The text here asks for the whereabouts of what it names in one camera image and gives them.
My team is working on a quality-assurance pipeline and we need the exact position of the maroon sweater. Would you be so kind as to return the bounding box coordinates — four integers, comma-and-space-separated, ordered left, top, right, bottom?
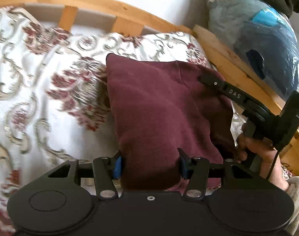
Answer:
106, 54, 236, 191

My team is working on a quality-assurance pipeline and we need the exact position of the plastic bag of bedding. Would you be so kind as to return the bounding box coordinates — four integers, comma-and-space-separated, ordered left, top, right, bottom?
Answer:
206, 0, 299, 100

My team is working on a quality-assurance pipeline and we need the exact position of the black cable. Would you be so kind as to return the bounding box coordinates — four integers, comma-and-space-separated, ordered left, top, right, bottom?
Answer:
266, 149, 280, 180

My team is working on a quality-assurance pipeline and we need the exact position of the right hand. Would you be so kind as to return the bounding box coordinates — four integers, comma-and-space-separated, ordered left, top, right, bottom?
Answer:
236, 124, 289, 191

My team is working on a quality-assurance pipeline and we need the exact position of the light fleece sleeve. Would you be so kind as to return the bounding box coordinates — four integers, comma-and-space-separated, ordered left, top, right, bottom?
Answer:
286, 176, 299, 235

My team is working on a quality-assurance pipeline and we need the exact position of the wooden bed frame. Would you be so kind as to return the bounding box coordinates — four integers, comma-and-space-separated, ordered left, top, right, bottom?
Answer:
0, 0, 299, 178

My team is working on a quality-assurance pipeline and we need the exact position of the floral white bedspread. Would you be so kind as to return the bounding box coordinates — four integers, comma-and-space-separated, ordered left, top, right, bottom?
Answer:
0, 6, 298, 236

